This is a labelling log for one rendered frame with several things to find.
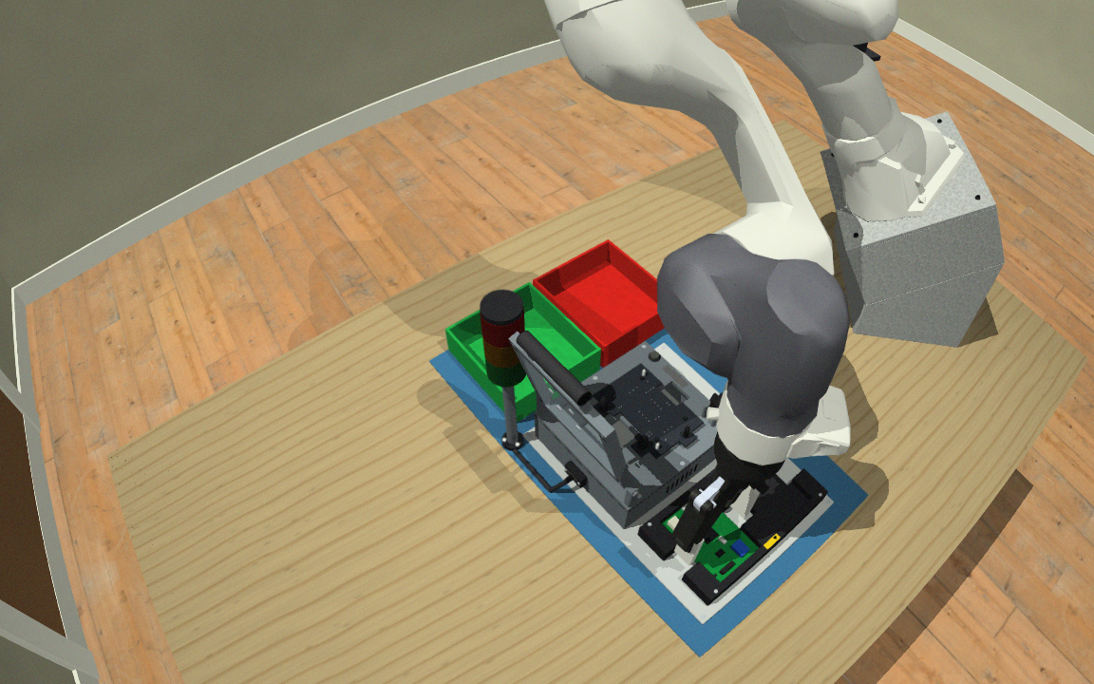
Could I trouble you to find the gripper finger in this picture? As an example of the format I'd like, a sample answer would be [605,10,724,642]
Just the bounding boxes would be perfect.
[731,482,769,519]
[670,476,750,566]

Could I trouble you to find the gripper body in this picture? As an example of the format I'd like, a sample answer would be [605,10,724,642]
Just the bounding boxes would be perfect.
[711,431,785,494]

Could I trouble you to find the green bin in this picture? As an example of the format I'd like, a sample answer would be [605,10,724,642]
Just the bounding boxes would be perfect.
[445,282,601,421]

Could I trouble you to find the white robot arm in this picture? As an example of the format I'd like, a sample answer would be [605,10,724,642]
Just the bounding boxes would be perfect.
[544,0,965,466]

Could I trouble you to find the red bin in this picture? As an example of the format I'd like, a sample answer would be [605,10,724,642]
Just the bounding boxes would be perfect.
[533,240,665,368]

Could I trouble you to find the green circuit board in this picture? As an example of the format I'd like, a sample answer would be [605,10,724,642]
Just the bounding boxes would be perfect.
[662,505,759,582]

